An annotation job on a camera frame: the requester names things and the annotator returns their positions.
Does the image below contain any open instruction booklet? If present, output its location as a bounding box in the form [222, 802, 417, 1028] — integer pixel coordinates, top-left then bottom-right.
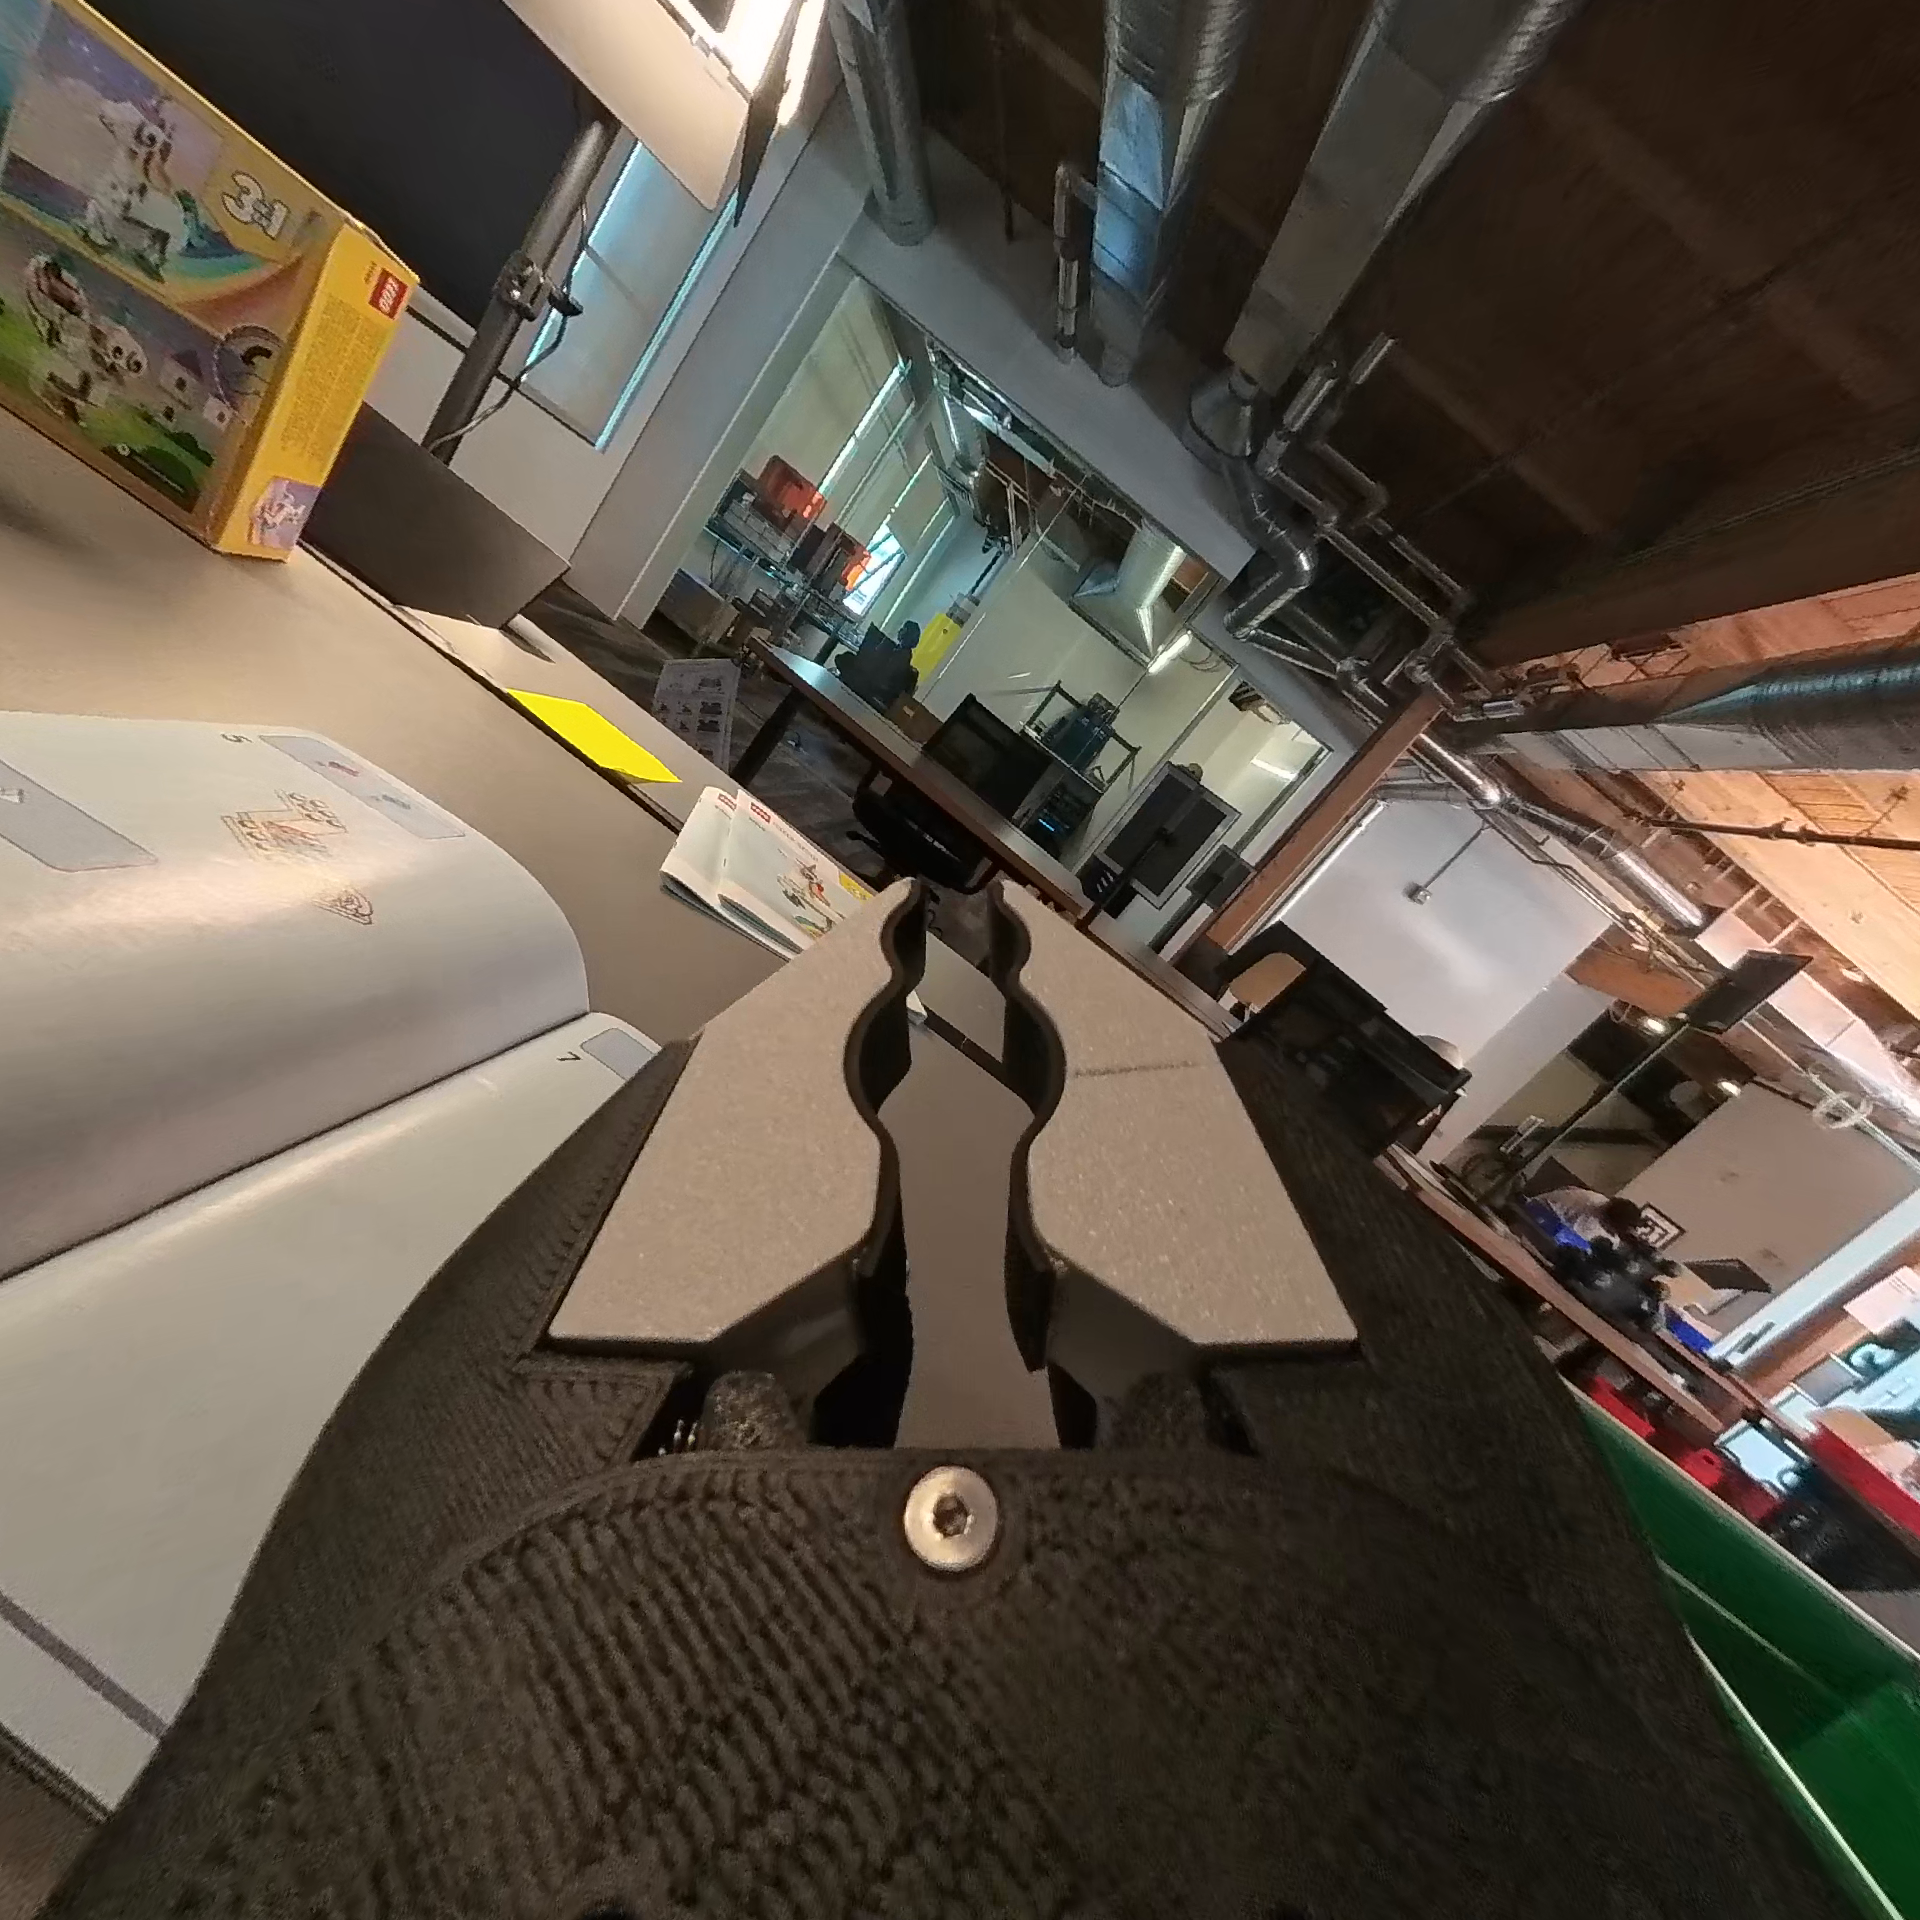
[0, 711, 664, 1818]

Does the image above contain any black tripod light stand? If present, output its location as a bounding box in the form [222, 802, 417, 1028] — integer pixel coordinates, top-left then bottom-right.
[420, 117, 623, 466]

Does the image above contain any small printed sign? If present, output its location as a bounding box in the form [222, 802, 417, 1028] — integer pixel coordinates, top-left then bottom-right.
[652, 656, 745, 770]

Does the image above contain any closed instruction booklet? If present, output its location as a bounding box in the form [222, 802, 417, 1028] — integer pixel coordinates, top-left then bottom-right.
[660, 785, 876, 963]

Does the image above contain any wooden ceiling beam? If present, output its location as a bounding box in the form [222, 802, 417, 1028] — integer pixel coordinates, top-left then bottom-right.
[1198, 698, 1454, 959]

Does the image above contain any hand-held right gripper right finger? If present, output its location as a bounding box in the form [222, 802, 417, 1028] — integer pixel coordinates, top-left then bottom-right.
[988, 882, 1364, 1444]

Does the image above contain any lego set box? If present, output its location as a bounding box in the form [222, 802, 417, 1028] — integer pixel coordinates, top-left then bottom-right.
[0, 0, 423, 562]

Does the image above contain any black panel on stand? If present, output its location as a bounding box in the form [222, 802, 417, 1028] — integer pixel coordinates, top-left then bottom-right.
[1093, 757, 1251, 922]

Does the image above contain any black mesh office chair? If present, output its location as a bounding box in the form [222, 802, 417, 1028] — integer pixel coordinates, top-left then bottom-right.
[1231, 961, 1473, 1162]

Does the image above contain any brown wooden table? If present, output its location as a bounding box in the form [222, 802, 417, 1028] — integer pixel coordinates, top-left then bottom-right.
[745, 637, 1103, 922]
[1387, 1148, 1787, 1444]

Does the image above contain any yellow paper sheet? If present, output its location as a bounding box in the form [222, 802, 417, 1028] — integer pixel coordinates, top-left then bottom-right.
[503, 689, 685, 787]

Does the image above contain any metal ceiling duct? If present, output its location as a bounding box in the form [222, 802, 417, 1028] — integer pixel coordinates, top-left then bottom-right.
[830, 0, 942, 245]
[1223, 0, 1596, 395]
[1084, 0, 1256, 389]
[1481, 648, 1920, 778]

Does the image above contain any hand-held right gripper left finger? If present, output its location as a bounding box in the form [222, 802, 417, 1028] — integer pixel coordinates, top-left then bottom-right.
[543, 880, 927, 1426]

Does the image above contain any large black board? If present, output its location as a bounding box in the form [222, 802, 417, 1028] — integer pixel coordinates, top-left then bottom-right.
[89, 0, 663, 301]

